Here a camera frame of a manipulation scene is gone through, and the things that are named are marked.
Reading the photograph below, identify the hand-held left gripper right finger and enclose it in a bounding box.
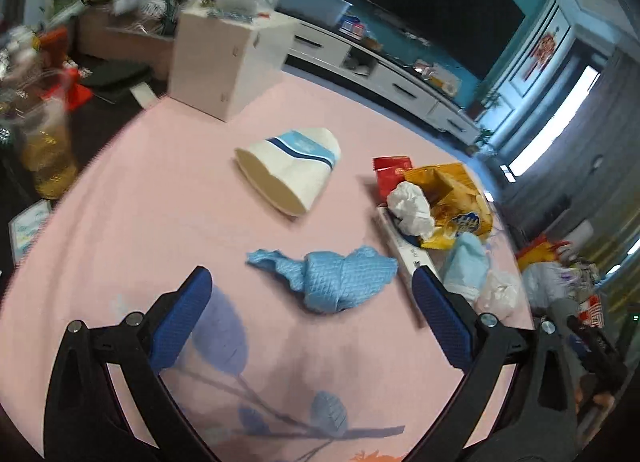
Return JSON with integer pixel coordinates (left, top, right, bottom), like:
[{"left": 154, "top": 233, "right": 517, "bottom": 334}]
[{"left": 400, "top": 265, "right": 583, "bottom": 462}]

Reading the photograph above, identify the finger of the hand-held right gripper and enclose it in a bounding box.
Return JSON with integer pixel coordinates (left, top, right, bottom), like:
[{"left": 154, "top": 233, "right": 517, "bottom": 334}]
[{"left": 565, "top": 316, "right": 628, "bottom": 393}]

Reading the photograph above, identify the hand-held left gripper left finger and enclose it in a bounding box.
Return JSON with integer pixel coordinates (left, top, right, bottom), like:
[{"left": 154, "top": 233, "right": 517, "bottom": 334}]
[{"left": 42, "top": 265, "right": 223, "bottom": 462}]

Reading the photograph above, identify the blue quilted cloth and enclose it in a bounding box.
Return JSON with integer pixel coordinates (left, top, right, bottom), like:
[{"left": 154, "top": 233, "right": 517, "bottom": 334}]
[{"left": 245, "top": 244, "right": 399, "bottom": 314}]

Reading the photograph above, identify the yellow snack packet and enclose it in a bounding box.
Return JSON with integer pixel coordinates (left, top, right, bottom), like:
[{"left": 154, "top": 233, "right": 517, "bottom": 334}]
[{"left": 402, "top": 162, "right": 496, "bottom": 250}]

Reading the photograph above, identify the red foil wrapper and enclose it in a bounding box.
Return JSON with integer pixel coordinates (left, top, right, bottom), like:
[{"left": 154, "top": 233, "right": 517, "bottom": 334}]
[{"left": 372, "top": 155, "right": 416, "bottom": 203}]

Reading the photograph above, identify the grey-blue plastic wrapper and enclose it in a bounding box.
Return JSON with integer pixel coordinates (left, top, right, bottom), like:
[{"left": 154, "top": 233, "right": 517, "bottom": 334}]
[{"left": 439, "top": 232, "right": 491, "bottom": 303}]

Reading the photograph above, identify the long white printed box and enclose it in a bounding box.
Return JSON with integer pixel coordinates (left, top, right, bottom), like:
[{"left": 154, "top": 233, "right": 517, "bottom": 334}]
[{"left": 376, "top": 206, "right": 443, "bottom": 330}]

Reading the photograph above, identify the white plastic bag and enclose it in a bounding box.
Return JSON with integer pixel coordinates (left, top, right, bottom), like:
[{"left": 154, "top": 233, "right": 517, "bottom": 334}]
[{"left": 522, "top": 262, "right": 583, "bottom": 313}]

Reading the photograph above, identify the crumpled white tissue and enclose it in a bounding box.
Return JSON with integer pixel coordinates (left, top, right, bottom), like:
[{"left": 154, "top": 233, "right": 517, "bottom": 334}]
[{"left": 386, "top": 181, "right": 436, "bottom": 238}]

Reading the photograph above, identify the red yellow bag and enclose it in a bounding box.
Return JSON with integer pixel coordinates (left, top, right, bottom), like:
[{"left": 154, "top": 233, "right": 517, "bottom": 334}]
[{"left": 515, "top": 237, "right": 571, "bottom": 270}]

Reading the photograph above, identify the white green card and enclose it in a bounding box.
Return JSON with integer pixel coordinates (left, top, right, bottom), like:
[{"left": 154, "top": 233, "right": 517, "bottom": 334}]
[{"left": 9, "top": 199, "right": 53, "bottom": 263}]

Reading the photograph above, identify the white paper cup blue stripe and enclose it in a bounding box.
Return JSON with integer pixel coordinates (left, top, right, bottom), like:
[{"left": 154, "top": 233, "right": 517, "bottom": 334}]
[{"left": 234, "top": 127, "right": 342, "bottom": 219}]

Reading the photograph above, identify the plastic cup with yellow liquid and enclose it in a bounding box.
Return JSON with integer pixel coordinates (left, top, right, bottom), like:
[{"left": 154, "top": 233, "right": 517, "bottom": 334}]
[{"left": 15, "top": 72, "right": 81, "bottom": 200}]

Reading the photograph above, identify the potted green plant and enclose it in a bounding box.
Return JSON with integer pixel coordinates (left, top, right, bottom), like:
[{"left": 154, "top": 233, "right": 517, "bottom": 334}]
[{"left": 470, "top": 92, "right": 501, "bottom": 155}]

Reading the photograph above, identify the bright window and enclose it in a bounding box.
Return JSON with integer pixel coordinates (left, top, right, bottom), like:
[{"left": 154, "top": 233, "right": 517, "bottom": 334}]
[{"left": 510, "top": 64, "right": 601, "bottom": 178}]

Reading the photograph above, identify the white television cabinet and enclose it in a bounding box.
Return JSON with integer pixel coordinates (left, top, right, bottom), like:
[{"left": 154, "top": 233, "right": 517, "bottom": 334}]
[{"left": 285, "top": 22, "right": 483, "bottom": 145}]

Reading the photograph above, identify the flat black item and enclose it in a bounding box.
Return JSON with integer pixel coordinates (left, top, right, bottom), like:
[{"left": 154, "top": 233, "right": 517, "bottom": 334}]
[{"left": 90, "top": 62, "right": 153, "bottom": 93}]

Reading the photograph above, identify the white cardboard box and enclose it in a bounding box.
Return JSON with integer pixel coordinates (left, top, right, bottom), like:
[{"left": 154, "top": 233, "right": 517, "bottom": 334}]
[{"left": 166, "top": 7, "right": 301, "bottom": 123}]

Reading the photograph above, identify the red toy figure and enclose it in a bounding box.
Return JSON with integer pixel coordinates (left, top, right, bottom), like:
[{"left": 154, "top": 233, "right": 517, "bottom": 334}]
[{"left": 42, "top": 27, "right": 93, "bottom": 113}]

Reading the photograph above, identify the black television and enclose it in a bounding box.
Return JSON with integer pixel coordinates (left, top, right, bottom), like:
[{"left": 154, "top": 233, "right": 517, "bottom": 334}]
[{"left": 320, "top": 0, "right": 528, "bottom": 80}]

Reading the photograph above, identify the pale plastic basin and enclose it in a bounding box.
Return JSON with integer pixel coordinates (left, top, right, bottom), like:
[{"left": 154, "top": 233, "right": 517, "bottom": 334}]
[{"left": 276, "top": 0, "right": 353, "bottom": 28}]

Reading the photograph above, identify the red wall ornament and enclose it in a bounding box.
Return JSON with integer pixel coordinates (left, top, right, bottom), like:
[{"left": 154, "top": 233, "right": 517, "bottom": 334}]
[{"left": 525, "top": 29, "right": 558, "bottom": 80}]

